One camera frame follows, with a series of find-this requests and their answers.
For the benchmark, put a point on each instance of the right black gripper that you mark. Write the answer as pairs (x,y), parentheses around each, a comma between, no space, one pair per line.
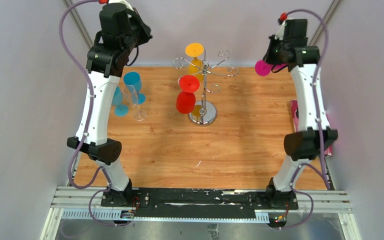
(269,57)

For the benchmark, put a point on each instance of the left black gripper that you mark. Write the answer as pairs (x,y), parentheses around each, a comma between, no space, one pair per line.
(134,17)

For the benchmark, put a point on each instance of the pink wine glass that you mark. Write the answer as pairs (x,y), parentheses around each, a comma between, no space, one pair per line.
(263,69)

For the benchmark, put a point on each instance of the blue wine glass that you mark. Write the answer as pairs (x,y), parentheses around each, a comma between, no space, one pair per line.
(120,109)
(134,80)

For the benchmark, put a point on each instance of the clear wine glass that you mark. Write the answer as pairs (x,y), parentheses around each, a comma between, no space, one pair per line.
(130,94)

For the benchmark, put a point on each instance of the blue wine glass front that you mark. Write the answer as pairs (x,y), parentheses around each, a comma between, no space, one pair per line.
(120,109)

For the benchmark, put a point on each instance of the chrome wine glass rack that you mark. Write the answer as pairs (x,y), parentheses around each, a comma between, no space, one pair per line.
(207,112)

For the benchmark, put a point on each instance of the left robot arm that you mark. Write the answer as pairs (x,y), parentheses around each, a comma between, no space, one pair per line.
(122,31)

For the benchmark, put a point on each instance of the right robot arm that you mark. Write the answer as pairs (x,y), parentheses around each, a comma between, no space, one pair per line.
(314,129)

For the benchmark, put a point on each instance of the yellow wine glass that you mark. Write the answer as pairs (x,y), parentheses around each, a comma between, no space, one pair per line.
(195,68)

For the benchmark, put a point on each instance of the red wine glass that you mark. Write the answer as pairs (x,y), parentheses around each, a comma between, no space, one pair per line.
(186,99)

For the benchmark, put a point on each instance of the pink camouflage cloth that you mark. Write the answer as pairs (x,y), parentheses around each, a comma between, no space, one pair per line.
(294,116)

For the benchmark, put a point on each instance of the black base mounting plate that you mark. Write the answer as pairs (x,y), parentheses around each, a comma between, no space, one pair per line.
(201,203)

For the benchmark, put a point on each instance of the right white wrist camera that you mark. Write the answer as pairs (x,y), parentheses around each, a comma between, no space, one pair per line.
(280,33)

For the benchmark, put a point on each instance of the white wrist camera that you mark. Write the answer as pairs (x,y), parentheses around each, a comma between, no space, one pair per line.
(124,2)
(280,33)

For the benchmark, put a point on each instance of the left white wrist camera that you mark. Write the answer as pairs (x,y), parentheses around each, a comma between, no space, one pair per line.
(124,2)

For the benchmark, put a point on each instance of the aluminium frame rail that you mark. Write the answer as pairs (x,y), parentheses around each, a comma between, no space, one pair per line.
(84,203)

